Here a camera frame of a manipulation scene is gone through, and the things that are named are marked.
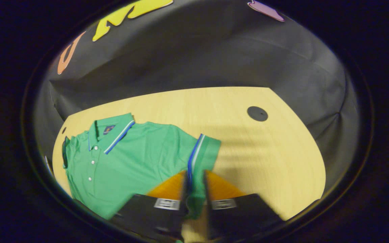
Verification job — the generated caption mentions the black backdrop cloth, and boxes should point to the black backdrop cloth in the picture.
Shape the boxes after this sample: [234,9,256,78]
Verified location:
[32,0,362,193]

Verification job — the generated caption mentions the green T-shirt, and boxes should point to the green T-shirt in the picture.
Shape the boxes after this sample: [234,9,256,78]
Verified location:
[62,113,222,221]

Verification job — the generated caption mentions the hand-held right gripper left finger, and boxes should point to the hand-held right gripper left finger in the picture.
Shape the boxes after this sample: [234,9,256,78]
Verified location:
[113,170,190,241]

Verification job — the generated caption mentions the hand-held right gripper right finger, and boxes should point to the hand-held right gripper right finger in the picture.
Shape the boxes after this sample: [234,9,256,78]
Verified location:
[203,170,283,240]

